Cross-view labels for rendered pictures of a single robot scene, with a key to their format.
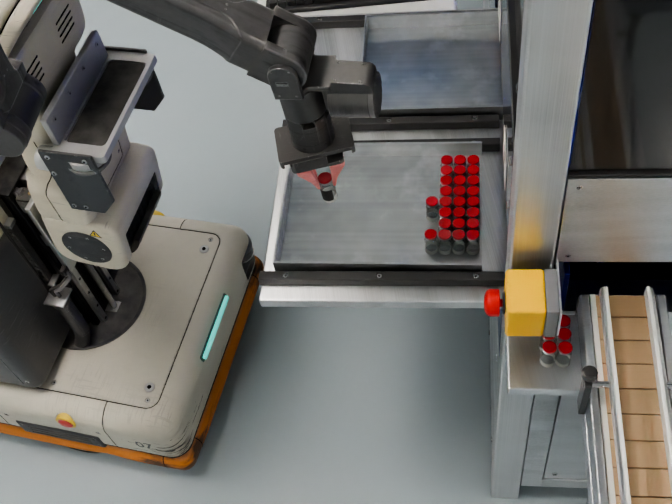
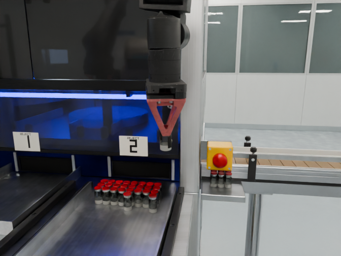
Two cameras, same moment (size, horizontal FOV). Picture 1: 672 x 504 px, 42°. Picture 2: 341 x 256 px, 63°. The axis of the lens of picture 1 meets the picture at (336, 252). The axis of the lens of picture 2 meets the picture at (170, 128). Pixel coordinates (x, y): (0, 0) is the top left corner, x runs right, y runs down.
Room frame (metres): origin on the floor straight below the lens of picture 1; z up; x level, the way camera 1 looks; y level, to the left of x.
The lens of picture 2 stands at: (0.85, 0.50, 1.26)
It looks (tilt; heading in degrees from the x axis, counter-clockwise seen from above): 13 degrees down; 263
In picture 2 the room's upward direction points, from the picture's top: straight up
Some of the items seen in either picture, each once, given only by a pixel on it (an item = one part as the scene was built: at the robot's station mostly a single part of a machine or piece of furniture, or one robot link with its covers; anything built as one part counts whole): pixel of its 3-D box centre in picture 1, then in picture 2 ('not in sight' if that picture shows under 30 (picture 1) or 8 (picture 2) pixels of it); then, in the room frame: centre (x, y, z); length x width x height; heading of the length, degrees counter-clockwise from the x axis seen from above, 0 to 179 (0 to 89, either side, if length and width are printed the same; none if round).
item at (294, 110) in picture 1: (306, 94); (165, 34); (0.80, 0.00, 1.31); 0.07 x 0.06 x 0.07; 70
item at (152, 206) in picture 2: (431, 241); (152, 203); (0.81, -0.16, 0.90); 0.02 x 0.02 x 0.05
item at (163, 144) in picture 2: (327, 188); (165, 138); (0.80, -0.01, 1.12); 0.02 x 0.02 x 0.04
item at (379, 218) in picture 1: (381, 206); (111, 222); (0.91, -0.09, 0.90); 0.34 x 0.26 x 0.04; 75
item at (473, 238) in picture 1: (473, 203); (131, 189); (0.87, -0.24, 0.90); 0.18 x 0.02 x 0.05; 165
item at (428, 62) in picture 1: (449, 64); (11, 191); (1.21, -0.29, 0.90); 0.34 x 0.26 x 0.04; 76
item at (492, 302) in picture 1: (497, 302); (219, 160); (0.62, -0.21, 0.99); 0.04 x 0.04 x 0.04; 76
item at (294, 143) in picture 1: (310, 127); (164, 70); (0.80, 0.00, 1.25); 0.10 x 0.07 x 0.07; 89
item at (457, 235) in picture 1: (459, 203); (128, 193); (0.88, -0.22, 0.90); 0.18 x 0.02 x 0.05; 165
